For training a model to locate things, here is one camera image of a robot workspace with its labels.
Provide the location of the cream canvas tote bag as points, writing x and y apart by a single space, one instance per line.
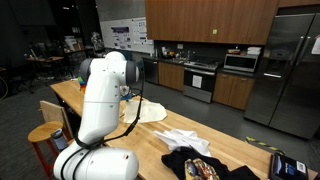
150 111

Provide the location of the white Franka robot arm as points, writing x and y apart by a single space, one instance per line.
100 106

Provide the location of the wide wooden base cabinet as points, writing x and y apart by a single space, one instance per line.
170 76

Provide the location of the dark dishwasher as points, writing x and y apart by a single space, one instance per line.
151 71

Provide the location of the bowl of fruit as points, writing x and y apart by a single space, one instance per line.
171 54

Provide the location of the white paper on oven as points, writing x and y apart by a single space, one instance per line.
197 81

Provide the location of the stainless steel oven range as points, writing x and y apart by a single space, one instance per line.
200 90

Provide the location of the crumpled white cloth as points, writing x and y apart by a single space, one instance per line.
186 141

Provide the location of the white poster board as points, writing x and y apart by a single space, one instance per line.
128 35

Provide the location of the narrow wooden base cabinet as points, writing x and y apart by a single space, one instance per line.
233 91

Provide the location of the black printed shirt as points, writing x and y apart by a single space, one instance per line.
180 161

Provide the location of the bright plastic cup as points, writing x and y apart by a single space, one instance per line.
81 87

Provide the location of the green sticky note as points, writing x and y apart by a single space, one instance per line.
215 32

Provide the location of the bowl on microwave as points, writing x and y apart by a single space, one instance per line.
234 51

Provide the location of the stainless steel microwave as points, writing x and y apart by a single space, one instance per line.
240 63

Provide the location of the cluttered background shelf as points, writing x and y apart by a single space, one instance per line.
78 46

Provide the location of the white stacked containers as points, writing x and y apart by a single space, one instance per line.
254 51

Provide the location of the plywood board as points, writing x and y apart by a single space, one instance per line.
53 111

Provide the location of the grey water bottle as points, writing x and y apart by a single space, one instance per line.
60 141

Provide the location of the black yellow hazard tape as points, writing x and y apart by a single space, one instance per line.
265 145

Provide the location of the background wooden desk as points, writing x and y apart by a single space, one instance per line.
45 60

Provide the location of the wooden stool with red legs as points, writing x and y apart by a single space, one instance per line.
43 131

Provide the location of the stainless steel refrigerator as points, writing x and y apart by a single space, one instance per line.
286 83

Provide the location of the black box with blue label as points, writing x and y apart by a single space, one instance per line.
288 168

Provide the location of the white paper on refrigerator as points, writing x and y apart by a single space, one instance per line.
316 46

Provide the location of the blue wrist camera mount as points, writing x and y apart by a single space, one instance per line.
126 97

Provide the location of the white wall outlet plate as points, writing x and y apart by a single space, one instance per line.
180 46

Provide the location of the long wooden wall cabinet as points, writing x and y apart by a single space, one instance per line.
200 20

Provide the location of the small wooden wall cabinet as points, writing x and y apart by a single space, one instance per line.
298 3

